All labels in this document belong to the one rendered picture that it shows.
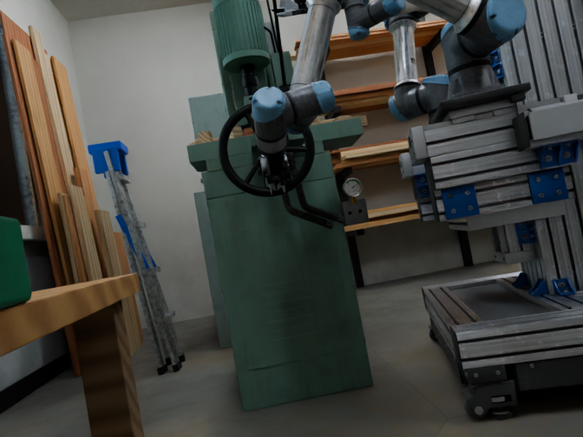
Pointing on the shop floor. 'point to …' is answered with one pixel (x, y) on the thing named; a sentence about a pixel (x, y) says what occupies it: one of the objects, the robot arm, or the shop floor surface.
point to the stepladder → (132, 238)
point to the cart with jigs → (93, 306)
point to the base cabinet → (288, 297)
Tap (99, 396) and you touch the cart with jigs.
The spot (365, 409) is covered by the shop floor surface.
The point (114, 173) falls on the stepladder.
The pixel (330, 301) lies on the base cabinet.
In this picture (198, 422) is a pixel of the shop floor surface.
